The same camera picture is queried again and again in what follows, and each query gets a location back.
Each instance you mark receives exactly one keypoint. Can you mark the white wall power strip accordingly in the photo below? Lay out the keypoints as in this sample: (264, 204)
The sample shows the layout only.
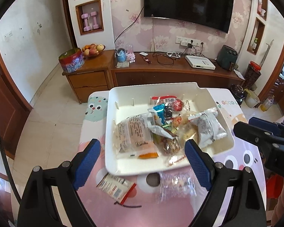
(184, 41)

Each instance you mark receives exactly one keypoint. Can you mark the dark green air fryer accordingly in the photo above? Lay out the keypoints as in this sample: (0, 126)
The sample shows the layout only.
(227, 58)

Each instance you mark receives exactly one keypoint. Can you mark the small orange sausage snack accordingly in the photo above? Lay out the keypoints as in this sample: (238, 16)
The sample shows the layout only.
(177, 121)

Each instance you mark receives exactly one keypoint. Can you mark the wall mounted black television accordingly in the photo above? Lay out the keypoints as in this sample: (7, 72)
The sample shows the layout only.
(216, 14)

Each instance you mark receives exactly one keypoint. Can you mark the red round gift tin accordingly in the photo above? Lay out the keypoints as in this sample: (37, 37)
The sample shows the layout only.
(71, 60)

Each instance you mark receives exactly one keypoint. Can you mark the fruit bowl with apples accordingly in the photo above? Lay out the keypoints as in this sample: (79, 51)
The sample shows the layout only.
(92, 50)

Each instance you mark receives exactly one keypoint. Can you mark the rice cracker bag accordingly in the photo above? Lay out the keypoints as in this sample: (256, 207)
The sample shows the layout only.
(186, 132)

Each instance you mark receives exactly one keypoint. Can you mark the white plastic storage bin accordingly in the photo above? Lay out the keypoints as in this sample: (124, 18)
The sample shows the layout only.
(165, 127)

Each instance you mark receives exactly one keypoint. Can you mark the grey white snack bag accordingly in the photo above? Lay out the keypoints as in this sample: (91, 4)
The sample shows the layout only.
(208, 126)

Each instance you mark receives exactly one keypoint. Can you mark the red white sachet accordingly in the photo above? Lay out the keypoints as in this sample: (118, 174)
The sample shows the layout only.
(116, 187)

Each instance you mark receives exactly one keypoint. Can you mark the brown small snack packet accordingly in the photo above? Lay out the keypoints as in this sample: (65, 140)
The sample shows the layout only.
(160, 131)

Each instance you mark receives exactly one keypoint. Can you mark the white set-top box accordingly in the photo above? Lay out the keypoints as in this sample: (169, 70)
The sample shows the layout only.
(199, 62)

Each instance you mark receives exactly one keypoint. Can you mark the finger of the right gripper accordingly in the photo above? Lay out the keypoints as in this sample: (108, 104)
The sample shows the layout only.
(255, 135)
(273, 127)

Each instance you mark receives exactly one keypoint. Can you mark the pink bunny figurine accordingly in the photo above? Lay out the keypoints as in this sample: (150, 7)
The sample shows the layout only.
(130, 53)

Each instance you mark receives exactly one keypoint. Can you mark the pink dumbbell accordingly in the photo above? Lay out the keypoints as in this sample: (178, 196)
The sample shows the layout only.
(95, 24)
(85, 18)

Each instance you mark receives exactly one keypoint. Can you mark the yellow oil bottle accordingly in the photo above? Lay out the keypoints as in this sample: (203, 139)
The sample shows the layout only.
(267, 103)

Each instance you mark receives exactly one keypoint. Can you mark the nut cake clear wrapper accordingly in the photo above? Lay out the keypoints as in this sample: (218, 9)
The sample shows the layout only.
(174, 150)

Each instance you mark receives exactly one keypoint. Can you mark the dark jar red lid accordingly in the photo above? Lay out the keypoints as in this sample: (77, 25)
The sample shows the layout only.
(252, 74)

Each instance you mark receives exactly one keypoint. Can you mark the red candy cake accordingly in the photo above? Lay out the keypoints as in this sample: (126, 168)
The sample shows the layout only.
(173, 101)

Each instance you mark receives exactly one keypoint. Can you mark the white plastic jug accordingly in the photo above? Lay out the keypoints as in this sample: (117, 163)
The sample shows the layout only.
(251, 98)

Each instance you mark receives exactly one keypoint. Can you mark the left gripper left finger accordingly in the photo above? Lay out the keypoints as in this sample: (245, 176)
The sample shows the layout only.
(38, 206)

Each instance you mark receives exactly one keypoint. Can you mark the cartoon printed tablecloth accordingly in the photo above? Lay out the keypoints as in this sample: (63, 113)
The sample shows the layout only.
(106, 109)

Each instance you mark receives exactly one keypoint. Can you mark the pink dumbbell right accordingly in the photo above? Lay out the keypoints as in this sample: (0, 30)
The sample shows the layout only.
(95, 24)

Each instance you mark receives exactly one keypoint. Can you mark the brown wooden door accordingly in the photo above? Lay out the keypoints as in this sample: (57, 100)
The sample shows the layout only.
(14, 111)

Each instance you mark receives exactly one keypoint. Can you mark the blue wrapper snack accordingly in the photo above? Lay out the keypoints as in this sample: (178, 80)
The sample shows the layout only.
(161, 113)

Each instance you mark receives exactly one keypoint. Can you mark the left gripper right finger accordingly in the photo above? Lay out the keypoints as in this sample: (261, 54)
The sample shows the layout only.
(246, 206)

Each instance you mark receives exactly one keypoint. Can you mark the clear pastry packet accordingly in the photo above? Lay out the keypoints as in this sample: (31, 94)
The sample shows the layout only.
(132, 135)

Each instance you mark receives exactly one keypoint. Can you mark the dark ceramic pot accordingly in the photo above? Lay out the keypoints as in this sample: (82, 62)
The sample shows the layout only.
(238, 92)

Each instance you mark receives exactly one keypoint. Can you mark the pink dumbbell left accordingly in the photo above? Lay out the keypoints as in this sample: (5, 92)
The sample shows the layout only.
(85, 18)

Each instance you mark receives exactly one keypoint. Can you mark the orange white snack bar packet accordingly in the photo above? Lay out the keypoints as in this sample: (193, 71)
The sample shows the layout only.
(139, 155)

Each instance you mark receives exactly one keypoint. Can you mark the wooden tv cabinet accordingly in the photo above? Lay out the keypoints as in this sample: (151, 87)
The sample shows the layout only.
(100, 73)

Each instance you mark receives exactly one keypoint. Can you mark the blue snow globe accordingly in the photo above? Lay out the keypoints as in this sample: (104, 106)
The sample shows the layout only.
(121, 55)

